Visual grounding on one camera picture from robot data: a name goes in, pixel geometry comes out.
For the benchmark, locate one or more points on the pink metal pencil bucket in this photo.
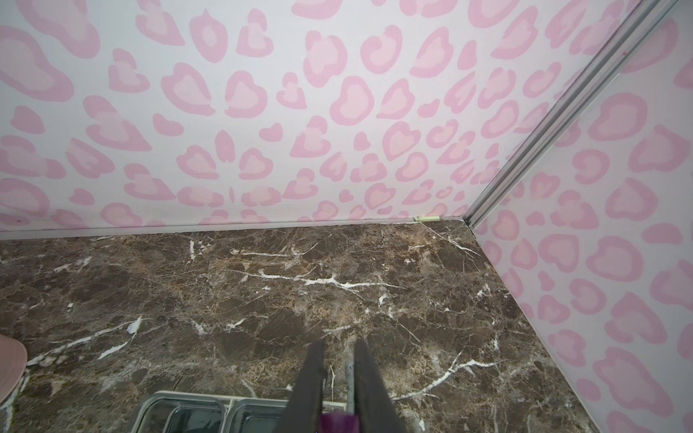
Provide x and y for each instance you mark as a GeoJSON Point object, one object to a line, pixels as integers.
{"type": "Point", "coordinates": [13, 361]}

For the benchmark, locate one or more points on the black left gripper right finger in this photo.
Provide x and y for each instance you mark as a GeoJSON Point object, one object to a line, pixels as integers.
{"type": "Point", "coordinates": [373, 406]}

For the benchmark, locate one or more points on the cream toothbrush holder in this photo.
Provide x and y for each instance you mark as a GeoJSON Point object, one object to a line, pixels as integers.
{"type": "Point", "coordinates": [167, 411]}

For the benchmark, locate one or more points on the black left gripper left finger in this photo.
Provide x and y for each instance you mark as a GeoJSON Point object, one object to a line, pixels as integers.
{"type": "Point", "coordinates": [304, 408]}

